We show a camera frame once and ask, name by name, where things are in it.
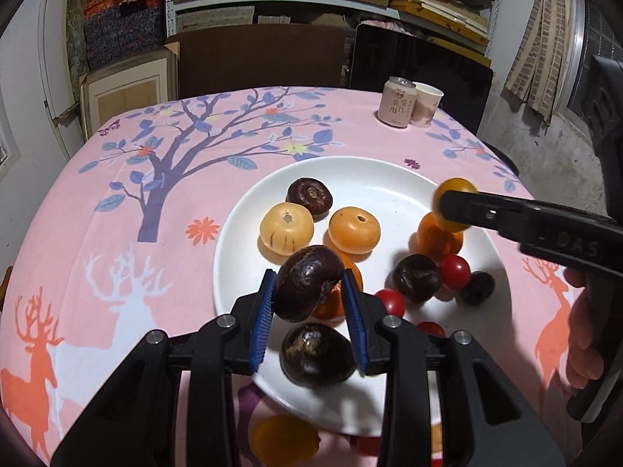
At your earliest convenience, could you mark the dark tomato back plate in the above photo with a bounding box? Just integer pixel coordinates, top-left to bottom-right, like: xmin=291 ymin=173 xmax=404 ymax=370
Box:
xmin=285 ymin=177 xmax=334 ymax=219

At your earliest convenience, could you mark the brown board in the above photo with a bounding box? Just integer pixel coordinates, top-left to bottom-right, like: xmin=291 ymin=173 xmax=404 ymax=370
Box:
xmin=165 ymin=24 xmax=356 ymax=103

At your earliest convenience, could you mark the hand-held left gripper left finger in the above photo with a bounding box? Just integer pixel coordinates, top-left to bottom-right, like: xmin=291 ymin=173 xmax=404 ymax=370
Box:
xmin=51 ymin=269 xmax=278 ymax=467

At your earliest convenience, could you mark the orange-yellow tomato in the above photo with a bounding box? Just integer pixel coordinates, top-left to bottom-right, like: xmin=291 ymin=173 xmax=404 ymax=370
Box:
xmin=250 ymin=415 xmax=321 ymax=465

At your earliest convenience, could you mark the dark tomato front plate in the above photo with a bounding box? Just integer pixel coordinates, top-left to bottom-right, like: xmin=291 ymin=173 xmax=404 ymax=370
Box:
xmin=280 ymin=323 xmax=357 ymax=390

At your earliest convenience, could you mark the person's right hand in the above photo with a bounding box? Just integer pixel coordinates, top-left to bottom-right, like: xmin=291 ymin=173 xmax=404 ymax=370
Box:
xmin=563 ymin=265 xmax=614 ymax=392

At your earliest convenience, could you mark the orange mandarin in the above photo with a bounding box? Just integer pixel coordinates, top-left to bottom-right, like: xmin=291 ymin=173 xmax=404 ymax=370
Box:
xmin=311 ymin=253 xmax=364 ymax=322
xmin=417 ymin=211 xmax=464 ymax=261

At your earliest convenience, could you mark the white oval plate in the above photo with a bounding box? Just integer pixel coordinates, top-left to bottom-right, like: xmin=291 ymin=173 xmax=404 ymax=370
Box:
xmin=213 ymin=156 xmax=512 ymax=437

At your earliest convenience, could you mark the white board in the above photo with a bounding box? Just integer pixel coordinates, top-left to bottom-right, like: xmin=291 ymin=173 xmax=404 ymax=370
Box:
xmin=39 ymin=0 xmax=83 ymax=156

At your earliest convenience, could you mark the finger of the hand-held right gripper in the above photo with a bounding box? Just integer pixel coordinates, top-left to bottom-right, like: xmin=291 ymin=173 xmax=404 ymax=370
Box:
xmin=435 ymin=189 xmax=532 ymax=244

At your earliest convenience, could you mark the large yellow-orange fruit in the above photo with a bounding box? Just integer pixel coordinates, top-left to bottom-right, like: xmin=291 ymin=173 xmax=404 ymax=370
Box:
xmin=328 ymin=207 xmax=382 ymax=254

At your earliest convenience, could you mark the stack of blue patterned boxes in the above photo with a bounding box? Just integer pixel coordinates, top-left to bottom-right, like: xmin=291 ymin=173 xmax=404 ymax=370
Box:
xmin=84 ymin=0 xmax=164 ymax=71

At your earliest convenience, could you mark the white metal shelf rack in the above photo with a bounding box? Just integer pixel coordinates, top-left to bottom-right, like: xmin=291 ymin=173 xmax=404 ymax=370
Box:
xmin=163 ymin=0 xmax=502 ymax=54

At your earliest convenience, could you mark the dark tomato plate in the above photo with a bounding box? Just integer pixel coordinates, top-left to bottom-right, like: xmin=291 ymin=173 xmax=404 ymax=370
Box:
xmin=285 ymin=177 xmax=334 ymax=219
xmin=280 ymin=323 xmax=357 ymax=390

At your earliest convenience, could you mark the dark brown water chestnut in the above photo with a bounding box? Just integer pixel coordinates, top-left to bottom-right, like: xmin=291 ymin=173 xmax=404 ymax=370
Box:
xmin=274 ymin=246 xmax=345 ymax=323

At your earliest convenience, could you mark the small striped yellow pepino melon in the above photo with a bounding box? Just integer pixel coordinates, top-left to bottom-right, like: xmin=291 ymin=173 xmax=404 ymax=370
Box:
xmin=259 ymin=202 xmax=315 ymax=255

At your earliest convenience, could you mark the small dark cherry tomato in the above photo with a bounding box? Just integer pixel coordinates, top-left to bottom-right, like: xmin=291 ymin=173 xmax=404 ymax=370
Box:
xmin=460 ymin=271 xmax=496 ymax=306

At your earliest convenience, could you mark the pink deer print tablecloth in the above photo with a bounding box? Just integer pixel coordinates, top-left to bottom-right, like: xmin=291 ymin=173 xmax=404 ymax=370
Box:
xmin=0 ymin=86 xmax=590 ymax=467

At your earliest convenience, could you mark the paper cup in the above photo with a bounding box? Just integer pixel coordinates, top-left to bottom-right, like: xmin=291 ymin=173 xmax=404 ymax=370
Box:
xmin=411 ymin=83 xmax=445 ymax=128

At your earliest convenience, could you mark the grey marble slab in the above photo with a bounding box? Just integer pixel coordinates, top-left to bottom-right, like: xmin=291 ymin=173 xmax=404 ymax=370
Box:
xmin=65 ymin=0 xmax=91 ymax=88

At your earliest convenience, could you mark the yellow cherry tomato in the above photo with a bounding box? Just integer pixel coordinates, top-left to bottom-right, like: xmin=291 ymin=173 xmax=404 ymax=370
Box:
xmin=433 ymin=178 xmax=479 ymax=233

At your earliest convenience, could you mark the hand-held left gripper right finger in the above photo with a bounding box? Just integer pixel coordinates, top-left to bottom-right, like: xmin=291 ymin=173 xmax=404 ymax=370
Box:
xmin=341 ymin=267 xmax=568 ymax=467

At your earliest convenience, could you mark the wooden picture frame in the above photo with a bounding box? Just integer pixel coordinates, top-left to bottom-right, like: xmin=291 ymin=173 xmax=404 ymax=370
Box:
xmin=79 ymin=53 xmax=180 ymax=139

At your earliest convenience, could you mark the beige beverage can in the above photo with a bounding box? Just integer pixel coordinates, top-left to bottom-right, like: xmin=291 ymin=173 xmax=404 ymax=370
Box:
xmin=377 ymin=77 xmax=417 ymax=128

